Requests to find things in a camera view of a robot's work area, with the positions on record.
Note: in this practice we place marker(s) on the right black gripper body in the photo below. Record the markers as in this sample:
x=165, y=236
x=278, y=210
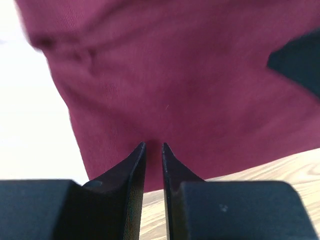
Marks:
x=299, y=61

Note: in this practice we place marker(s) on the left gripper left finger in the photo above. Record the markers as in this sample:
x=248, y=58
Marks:
x=108, y=207

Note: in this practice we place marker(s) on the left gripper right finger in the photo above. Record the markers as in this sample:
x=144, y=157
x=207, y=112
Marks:
x=196, y=209

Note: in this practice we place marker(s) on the dark red t shirt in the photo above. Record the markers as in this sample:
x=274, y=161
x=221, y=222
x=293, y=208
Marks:
x=190, y=73

